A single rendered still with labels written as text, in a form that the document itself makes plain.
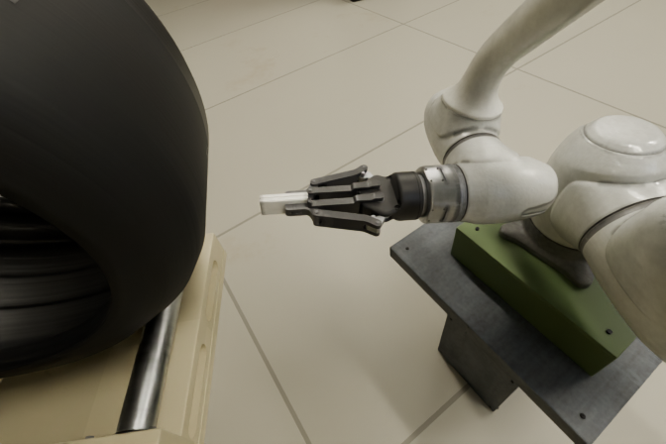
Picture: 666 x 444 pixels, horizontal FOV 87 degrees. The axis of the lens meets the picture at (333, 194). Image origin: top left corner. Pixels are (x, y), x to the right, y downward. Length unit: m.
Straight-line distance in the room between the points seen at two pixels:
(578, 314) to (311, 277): 1.11
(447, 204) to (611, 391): 0.48
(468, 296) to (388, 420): 0.68
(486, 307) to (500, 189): 0.36
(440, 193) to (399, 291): 1.08
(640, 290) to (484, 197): 0.22
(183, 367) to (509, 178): 0.55
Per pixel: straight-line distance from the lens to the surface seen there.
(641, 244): 0.57
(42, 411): 0.81
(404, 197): 0.51
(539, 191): 0.59
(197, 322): 0.65
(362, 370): 1.46
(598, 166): 0.66
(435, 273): 0.87
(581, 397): 0.84
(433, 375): 1.46
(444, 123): 0.64
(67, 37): 0.34
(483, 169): 0.56
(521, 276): 0.79
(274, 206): 0.52
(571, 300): 0.79
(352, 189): 0.53
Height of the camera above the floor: 1.40
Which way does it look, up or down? 47 degrees down
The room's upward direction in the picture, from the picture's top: 10 degrees counter-clockwise
